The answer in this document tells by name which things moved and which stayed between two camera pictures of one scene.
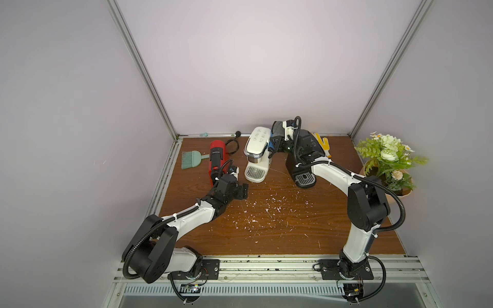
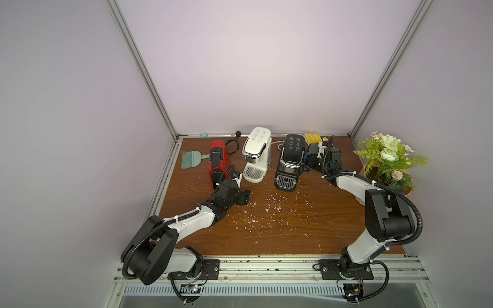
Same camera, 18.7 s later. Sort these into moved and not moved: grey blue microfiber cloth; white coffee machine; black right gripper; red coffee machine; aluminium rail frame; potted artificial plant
Moved: black right gripper; grey blue microfiber cloth
Not moved: white coffee machine; red coffee machine; potted artificial plant; aluminium rail frame
